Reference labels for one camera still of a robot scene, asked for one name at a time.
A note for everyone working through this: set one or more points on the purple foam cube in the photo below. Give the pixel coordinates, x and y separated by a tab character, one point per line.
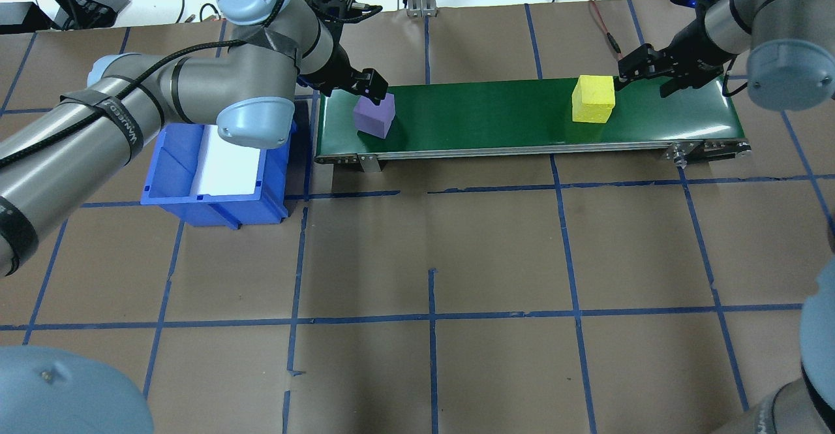
374	117

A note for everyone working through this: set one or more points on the white foam pad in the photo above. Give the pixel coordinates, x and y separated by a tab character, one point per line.
228	166

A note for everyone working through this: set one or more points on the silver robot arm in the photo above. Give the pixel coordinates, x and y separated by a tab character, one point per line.
196	81
789	62

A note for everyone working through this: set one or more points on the green conveyor belt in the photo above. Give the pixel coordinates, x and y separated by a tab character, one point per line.
489	114

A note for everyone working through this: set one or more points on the black electronics box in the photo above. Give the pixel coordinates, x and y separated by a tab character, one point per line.
98	0

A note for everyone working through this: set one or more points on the blue plastic storage bin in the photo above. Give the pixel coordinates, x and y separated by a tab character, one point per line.
176	173

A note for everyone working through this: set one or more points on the yellow foam block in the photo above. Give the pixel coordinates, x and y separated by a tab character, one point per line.
592	100

